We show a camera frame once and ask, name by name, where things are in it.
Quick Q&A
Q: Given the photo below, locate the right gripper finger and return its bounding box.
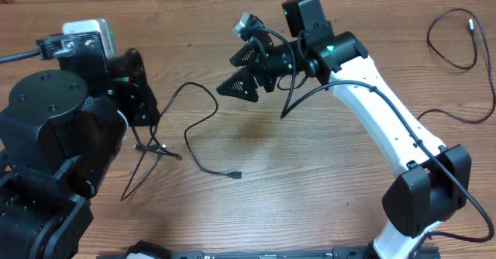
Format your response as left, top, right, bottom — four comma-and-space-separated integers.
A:
229, 36, 273, 67
216, 67, 259, 102

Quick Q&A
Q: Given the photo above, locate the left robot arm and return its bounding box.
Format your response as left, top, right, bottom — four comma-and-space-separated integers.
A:
1, 49, 159, 258

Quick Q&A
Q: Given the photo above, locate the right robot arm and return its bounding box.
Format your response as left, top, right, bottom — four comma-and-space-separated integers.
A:
217, 0, 472, 258

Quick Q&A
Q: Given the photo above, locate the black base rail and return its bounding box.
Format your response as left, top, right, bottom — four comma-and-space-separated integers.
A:
96, 240, 441, 259

